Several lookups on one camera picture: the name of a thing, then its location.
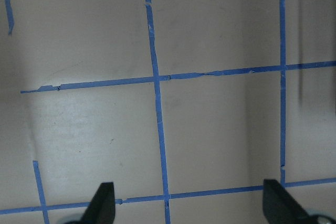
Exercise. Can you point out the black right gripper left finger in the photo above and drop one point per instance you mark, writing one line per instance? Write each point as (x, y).
(101, 209)

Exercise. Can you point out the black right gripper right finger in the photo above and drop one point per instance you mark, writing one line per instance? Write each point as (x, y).
(280, 207)

